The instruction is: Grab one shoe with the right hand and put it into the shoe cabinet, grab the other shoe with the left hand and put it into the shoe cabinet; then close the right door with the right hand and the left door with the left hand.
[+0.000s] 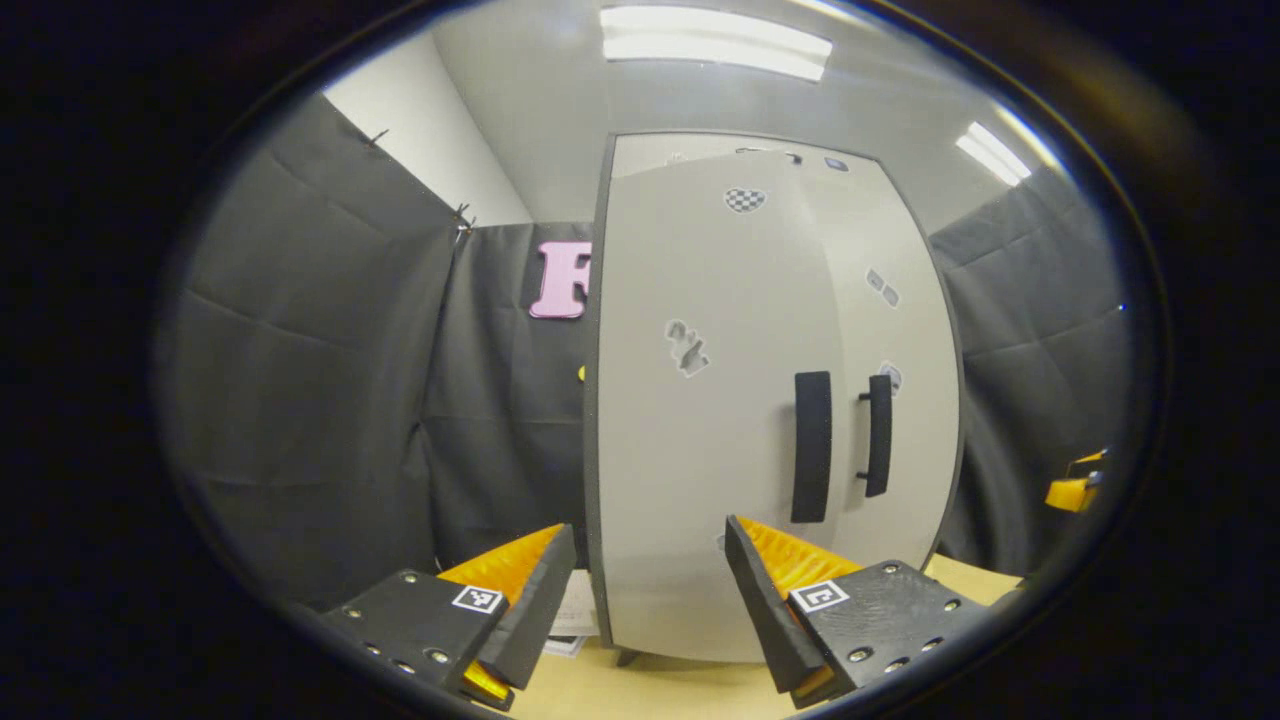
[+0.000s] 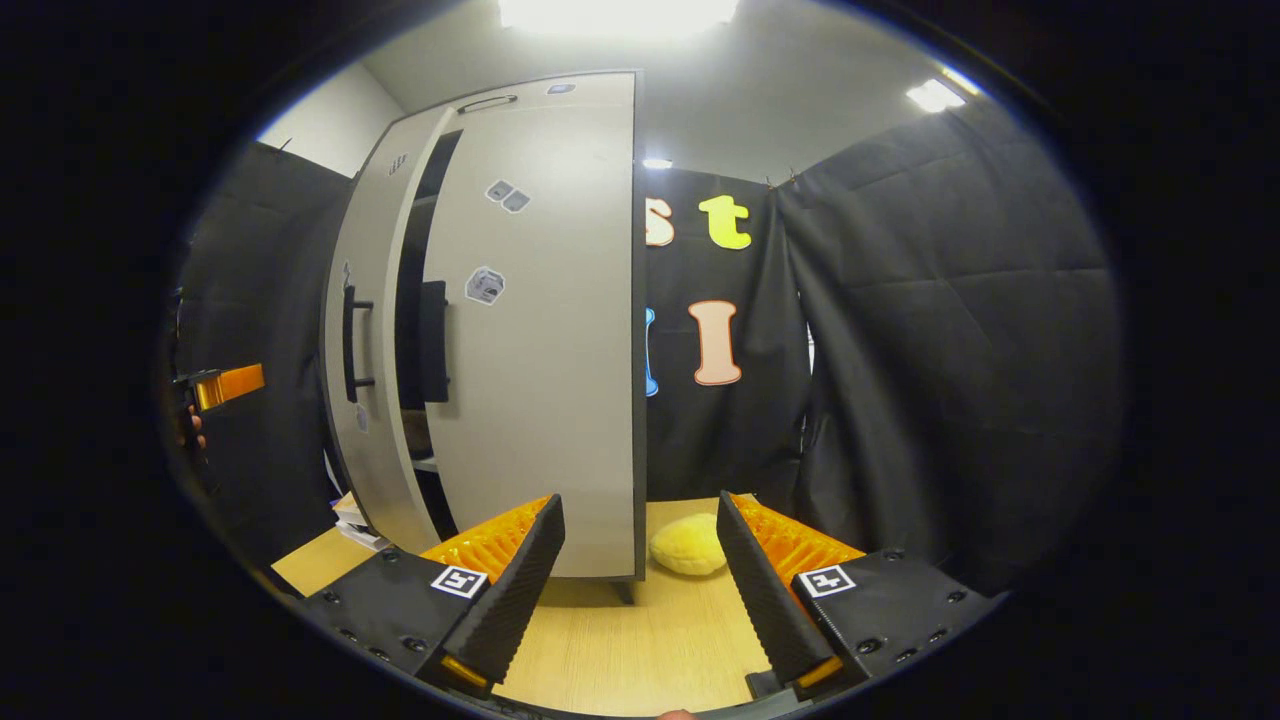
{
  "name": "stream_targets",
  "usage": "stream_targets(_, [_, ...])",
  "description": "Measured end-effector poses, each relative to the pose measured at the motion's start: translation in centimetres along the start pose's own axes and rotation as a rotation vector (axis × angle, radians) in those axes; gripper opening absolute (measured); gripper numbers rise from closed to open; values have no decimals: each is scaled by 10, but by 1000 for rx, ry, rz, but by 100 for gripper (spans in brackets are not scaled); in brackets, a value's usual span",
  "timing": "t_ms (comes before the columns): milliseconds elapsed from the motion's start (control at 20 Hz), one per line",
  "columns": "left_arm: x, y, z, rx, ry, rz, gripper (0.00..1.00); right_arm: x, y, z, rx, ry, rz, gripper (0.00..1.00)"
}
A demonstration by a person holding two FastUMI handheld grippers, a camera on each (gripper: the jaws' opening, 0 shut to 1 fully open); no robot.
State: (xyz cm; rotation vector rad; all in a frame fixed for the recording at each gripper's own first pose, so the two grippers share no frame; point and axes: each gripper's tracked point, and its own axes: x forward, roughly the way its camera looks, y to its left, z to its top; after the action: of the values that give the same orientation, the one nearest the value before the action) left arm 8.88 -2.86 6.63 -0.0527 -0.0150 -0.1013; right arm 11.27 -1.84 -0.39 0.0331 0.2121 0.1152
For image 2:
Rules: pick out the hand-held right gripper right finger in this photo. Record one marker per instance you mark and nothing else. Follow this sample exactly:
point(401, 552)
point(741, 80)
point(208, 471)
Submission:
point(765, 590)

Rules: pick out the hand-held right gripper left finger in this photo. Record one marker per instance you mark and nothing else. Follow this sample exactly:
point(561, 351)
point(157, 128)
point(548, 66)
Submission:
point(520, 585)

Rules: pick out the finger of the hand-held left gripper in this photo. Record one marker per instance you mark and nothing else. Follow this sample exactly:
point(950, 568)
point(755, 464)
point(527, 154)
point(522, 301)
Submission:
point(235, 385)

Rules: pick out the grey cabinet door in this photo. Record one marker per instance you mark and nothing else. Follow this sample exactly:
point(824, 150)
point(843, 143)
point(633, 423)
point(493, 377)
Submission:
point(380, 250)
point(560, 400)

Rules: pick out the grey shoe cabinet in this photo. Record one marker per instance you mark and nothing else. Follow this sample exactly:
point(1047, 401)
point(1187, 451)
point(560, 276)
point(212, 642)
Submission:
point(640, 400)

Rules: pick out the grey cabinet drawer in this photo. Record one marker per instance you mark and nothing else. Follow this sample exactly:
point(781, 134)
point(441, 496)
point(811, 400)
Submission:
point(590, 100)

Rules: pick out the yellow plush ball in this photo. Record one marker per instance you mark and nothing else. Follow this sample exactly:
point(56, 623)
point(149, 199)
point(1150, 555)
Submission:
point(688, 545)

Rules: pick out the white book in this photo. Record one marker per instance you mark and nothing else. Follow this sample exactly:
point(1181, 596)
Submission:
point(365, 537)

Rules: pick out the small ceiling light panel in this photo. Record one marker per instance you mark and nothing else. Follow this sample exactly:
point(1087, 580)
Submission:
point(934, 96)

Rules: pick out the large ceiling light panel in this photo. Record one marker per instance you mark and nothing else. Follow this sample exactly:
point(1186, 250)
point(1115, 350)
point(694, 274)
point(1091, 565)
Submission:
point(620, 15)

